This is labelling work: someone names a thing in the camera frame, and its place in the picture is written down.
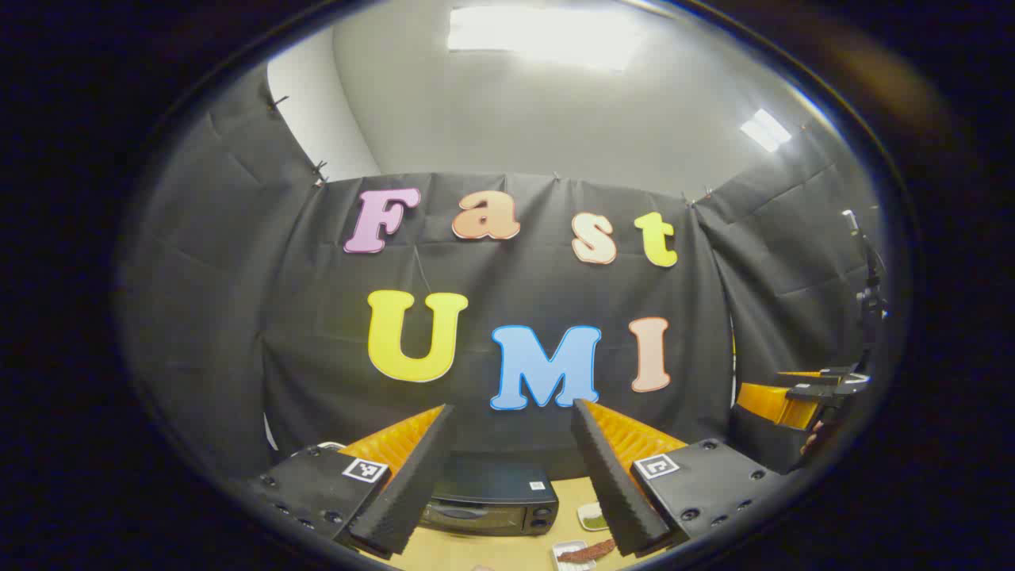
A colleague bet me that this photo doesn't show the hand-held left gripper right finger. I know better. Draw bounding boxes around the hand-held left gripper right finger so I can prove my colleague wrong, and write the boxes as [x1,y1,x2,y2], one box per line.
[571,399,794,558]

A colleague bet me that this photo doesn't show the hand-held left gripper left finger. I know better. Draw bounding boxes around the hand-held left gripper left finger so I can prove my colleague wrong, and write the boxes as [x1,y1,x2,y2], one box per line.
[250,403,458,560]

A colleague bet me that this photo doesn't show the red meat piece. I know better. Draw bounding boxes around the red meat piece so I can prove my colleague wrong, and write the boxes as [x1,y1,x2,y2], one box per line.
[557,539,617,564]

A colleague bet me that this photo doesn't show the black electric oven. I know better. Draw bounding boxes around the black electric oven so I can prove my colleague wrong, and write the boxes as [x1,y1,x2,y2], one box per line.
[419,456,560,537]

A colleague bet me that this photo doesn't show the white rectangular dish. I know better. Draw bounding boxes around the white rectangular dish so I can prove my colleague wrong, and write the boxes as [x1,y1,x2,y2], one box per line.
[551,539,615,571]

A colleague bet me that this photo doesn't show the black tripod stand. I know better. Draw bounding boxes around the black tripod stand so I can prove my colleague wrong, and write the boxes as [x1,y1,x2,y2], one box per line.
[842,210,889,374]

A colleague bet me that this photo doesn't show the black backdrop cloth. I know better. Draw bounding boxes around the black backdrop cloth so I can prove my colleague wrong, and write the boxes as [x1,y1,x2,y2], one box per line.
[119,63,885,485]

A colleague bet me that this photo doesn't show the small ceiling light panel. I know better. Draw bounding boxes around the small ceiling light panel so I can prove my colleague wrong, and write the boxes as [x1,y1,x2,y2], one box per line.
[740,109,792,153]

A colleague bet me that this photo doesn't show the large ceiling light panel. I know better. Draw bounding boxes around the large ceiling light panel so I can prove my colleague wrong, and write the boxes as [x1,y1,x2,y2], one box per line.
[448,6,643,72]

